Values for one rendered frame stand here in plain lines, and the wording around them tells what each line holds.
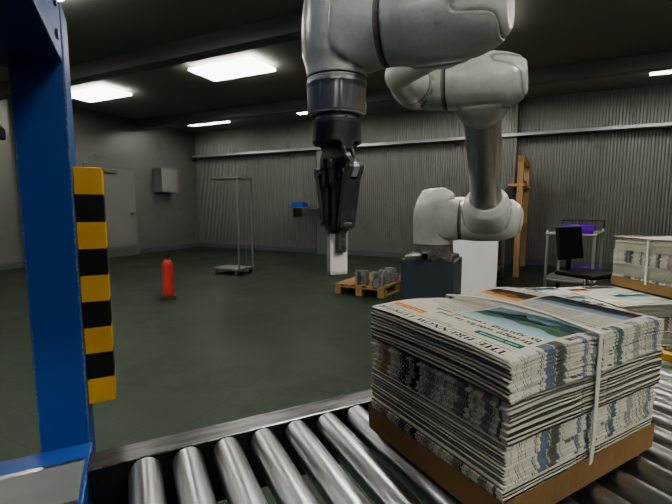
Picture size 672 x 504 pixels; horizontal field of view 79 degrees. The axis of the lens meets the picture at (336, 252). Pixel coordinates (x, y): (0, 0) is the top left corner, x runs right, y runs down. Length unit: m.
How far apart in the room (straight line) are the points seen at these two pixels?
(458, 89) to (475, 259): 3.66
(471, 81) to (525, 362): 0.75
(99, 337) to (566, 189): 8.99
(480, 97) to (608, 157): 8.41
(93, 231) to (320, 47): 0.53
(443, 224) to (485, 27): 1.06
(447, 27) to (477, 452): 0.54
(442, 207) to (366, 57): 1.03
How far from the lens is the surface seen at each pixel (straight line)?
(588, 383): 0.69
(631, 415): 0.84
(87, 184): 0.89
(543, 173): 9.39
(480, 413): 0.59
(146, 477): 0.76
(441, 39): 0.60
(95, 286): 0.90
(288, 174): 11.09
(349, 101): 0.62
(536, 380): 0.57
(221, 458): 0.78
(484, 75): 1.12
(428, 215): 1.59
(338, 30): 0.63
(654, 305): 2.00
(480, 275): 4.70
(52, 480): 0.81
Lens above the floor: 1.20
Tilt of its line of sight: 6 degrees down
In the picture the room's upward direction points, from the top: straight up
